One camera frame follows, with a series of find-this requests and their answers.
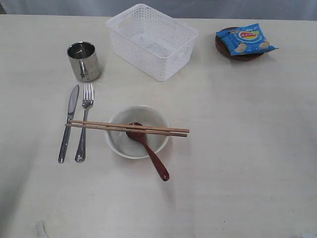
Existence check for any brown wooden chopstick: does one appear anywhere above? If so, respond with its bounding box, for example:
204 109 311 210
70 120 190 133
65 123 188 137

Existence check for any silver table knife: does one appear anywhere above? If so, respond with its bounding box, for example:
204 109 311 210
58 85 79 163

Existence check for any white perforated plastic basket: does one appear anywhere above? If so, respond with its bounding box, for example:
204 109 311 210
106 3 199 82

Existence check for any blue chips bag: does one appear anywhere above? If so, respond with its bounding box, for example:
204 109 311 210
216 23 278 56

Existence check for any grey metal cup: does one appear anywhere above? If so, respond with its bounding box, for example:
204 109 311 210
67 41 101 82

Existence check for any brown wooden plate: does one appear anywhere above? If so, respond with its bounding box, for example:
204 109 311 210
215 27 263 60

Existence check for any clear textured glass bowl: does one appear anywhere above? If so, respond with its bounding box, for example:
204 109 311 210
106 105 169 159

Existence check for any silver metal fork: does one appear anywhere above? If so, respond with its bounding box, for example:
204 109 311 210
75 83 94 163

